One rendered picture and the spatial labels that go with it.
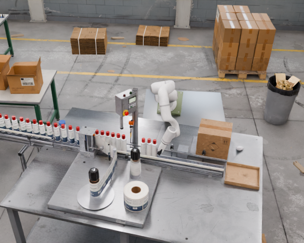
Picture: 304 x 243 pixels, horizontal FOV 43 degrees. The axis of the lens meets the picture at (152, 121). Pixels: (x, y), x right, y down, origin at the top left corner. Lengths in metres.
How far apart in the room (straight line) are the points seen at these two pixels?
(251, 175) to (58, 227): 1.90
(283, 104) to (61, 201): 3.47
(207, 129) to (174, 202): 0.77
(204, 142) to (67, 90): 3.29
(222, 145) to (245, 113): 2.39
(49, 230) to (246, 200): 1.88
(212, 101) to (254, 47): 2.31
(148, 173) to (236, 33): 3.63
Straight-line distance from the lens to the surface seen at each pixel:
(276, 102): 5.60
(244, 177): 3.59
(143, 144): 3.49
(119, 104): 3.35
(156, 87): 3.47
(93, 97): 6.11
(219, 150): 3.63
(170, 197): 3.31
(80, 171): 3.49
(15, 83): 4.83
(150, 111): 4.29
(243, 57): 6.69
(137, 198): 3.03
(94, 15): 8.88
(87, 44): 7.39
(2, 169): 5.05
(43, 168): 3.66
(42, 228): 3.99
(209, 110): 4.38
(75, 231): 3.90
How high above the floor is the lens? 3.25
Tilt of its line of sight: 36 degrees down
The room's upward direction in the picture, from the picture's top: 1 degrees clockwise
